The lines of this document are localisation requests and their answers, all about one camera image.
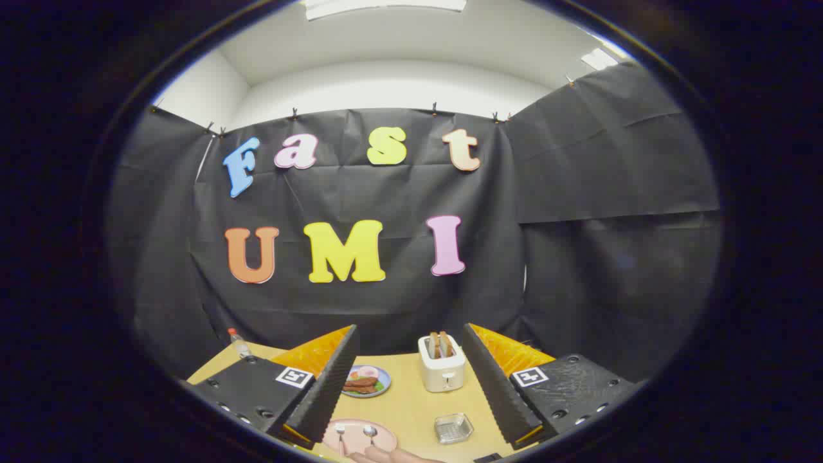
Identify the white toaster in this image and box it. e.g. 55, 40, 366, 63
418, 333, 466, 393

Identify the pink round plate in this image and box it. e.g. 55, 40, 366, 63
321, 419, 398, 456

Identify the blue oval plate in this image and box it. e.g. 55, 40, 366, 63
341, 365, 392, 399

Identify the clear water bottle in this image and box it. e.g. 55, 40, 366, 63
228, 328, 253, 359

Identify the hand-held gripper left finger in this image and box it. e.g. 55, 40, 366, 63
185, 325, 359, 451

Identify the metal wire basket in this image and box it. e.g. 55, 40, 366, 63
434, 413, 475, 445

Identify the small ceiling light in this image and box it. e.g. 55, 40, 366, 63
582, 48, 618, 70

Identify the long ceiling light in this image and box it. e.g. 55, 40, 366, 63
305, 0, 467, 20

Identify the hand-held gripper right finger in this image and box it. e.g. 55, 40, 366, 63
462, 323, 638, 451

